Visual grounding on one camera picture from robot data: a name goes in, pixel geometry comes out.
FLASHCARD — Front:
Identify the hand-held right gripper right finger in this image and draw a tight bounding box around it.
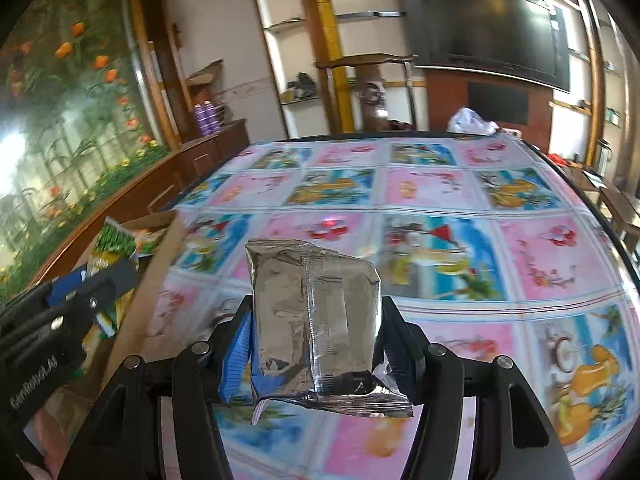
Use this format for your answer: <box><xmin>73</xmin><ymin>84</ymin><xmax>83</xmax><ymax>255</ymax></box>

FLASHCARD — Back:
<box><xmin>377</xmin><ymin>295</ymin><xmax>576</xmax><ymax>480</ymax></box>

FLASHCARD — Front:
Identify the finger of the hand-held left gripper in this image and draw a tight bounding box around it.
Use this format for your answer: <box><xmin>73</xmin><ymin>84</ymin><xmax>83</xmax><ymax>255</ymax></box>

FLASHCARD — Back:
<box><xmin>47</xmin><ymin>257</ymin><xmax>140</xmax><ymax>331</ymax></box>
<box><xmin>15</xmin><ymin>267</ymin><xmax>88</xmax><ymax>307</ymax></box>

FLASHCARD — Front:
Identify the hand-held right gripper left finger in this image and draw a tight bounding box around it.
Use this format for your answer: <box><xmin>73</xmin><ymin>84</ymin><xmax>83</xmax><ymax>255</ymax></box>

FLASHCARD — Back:
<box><xmin>57</xmin><ymin>295</ymin><xmax>253</xmax><ymax>480</ymax></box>

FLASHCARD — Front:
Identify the yellow cracker packet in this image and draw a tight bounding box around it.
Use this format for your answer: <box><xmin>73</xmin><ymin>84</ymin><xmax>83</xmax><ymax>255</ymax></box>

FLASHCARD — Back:
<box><xmin>82</xmin><ymin>290</ymin><xmax>133</xmax><ymax>341</ymax></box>

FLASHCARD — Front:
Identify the green snack packet yellow label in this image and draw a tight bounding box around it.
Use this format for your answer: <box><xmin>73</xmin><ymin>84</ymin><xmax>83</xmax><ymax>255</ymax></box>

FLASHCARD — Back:
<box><xmin>87</xmin><ymin>222</ymin><xmax>138</xmax><ymax>281</ymax></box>

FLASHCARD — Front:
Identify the cardboard box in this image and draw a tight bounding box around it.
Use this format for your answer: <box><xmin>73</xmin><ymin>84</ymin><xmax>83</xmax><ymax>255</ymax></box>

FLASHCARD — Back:
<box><xmin>30</xmin><ymin>210</ymin><xmax>181</xmax><ymax>411</ymax></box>

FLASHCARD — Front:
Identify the silver foil snack packet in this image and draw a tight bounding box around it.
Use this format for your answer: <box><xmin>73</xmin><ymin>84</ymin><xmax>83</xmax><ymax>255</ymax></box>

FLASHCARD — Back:
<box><xmin>245</xmin><ymin>237</ymin><xmax>415</xmax><ymax>426</ymax></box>

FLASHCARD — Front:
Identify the person's left hand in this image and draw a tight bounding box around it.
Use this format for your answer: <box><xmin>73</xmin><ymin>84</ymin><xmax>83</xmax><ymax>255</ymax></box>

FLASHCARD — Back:
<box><xmin>22</xmin><ymin>402</ymin><xmax>93</xmax><ymax>480</ymax></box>

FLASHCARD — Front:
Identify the printed fruit tablecloth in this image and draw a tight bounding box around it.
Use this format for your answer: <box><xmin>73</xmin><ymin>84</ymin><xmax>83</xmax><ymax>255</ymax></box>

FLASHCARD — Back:
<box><xmin>150</xmin><ymin>132</ymin><xmax>640</xmax><ymax>480</ymax></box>

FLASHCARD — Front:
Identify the white plastic bag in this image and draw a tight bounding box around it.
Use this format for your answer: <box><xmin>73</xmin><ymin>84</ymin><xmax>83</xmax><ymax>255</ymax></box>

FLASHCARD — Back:
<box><xmin>446</xmin><ymin>107</ymin><xmax>501</xmax><ymax>136</ymax></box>

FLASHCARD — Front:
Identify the wooden plank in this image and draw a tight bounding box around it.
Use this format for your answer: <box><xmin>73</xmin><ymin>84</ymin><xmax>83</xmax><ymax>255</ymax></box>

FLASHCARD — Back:
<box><xmin>186</xmin><ymin>59</ymin><xmax>224</xmax><ymax>86</ymax></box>

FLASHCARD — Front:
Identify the wooden chair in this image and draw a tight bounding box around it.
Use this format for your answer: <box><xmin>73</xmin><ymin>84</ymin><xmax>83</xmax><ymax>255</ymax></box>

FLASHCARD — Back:
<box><xmin>315</xmin><ymin>52</ymin><xmax>418</xmax><ymax>133</ymax></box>

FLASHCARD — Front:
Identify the wooden side table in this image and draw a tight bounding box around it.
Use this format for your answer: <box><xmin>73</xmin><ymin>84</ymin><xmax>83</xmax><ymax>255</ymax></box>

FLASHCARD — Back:
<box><xmin>565</xmin><ymin>160</ymin><xmax>640</xmax><ymax>261</ymax></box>

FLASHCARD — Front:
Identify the dark green bag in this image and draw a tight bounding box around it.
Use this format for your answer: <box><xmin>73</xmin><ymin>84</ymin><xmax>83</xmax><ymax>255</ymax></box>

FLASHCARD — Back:
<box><xmin>287</xmin><ymin>72</ymin><xmax>318</xmax><ymax>101</ymax></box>

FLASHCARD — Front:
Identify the black television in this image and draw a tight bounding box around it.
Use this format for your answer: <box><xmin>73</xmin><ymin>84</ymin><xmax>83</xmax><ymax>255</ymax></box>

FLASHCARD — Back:
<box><xmin>395</xmin><ymin>0</ymin><xmax>572</xmax><ymax>93</ymax></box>

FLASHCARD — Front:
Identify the flower wall mural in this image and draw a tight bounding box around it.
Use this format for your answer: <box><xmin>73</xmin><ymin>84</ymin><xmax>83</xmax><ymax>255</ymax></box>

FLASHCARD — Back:
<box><xmin>0</xmin><ymin>0</ymin><xmax>173</xmax><ymax>301</ymax></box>

